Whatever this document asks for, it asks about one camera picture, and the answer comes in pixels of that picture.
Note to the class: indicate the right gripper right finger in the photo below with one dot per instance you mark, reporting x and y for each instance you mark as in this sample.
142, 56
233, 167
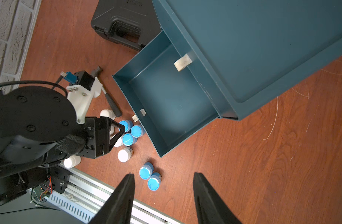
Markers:
210, 208

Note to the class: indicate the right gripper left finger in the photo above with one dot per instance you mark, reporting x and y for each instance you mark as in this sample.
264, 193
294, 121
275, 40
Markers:
118, 208

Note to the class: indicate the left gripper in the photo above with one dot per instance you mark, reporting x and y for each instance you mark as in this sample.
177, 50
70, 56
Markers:
100, 135

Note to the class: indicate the blue paint can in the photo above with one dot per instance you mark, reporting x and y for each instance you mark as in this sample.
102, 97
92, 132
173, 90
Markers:
128, 124
154, 181
128, 139
137, 131
146, 171

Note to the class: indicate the teal drawer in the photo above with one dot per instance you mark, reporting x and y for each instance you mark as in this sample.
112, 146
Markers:
170, 104

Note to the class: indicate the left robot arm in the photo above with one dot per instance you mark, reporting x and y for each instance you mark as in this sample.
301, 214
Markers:
39, 128

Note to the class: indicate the teal drawer cabinet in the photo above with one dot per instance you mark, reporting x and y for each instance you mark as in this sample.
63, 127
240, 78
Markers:
246, 53

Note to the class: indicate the small claw hammer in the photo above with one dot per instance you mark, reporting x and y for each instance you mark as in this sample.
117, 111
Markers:
95, 73

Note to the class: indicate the black plastic tool case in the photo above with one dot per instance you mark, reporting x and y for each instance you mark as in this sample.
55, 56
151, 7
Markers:
131, 23

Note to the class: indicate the aluminium front rail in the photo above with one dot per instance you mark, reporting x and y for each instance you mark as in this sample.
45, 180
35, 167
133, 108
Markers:
85, 195

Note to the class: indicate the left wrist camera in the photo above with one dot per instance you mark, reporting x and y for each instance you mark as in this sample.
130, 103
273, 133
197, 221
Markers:
82, 89

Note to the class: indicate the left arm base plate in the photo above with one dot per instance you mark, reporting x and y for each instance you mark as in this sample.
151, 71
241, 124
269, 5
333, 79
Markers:
59, 178

